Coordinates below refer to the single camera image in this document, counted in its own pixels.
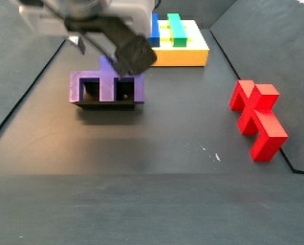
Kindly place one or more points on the purple comb-shaped block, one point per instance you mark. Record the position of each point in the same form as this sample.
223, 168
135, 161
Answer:
107, 79

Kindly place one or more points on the green long bar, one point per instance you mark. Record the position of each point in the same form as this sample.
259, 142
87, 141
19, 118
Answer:
179, 37

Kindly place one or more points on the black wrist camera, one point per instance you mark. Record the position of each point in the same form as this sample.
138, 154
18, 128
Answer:
134, 53

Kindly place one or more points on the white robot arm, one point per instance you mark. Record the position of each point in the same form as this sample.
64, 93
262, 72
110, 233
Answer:
135, 13

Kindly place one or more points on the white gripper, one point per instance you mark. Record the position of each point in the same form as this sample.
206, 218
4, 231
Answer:
116, 16

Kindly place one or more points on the blue long bar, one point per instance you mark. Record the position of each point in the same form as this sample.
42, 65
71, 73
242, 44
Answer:
155, 31

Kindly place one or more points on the red comb-shaped block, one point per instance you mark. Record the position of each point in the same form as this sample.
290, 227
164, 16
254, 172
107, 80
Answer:
254, 99

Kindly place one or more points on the yellow slotted board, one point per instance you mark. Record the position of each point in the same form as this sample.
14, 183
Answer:
190, 56

